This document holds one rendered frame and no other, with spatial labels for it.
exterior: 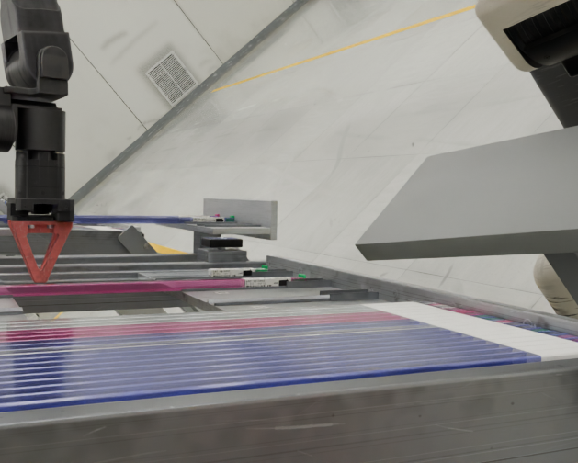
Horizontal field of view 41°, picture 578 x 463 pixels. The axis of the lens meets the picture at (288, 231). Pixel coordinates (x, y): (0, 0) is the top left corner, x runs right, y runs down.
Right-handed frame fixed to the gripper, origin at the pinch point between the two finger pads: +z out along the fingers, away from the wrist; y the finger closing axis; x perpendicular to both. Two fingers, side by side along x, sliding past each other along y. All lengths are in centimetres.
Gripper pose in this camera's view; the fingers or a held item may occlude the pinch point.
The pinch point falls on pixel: (39, 275)
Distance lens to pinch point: 96.1
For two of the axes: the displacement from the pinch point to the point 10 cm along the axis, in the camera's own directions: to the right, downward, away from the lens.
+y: 4.2, 0.5, -9.0
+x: 9.1, 0.0, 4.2
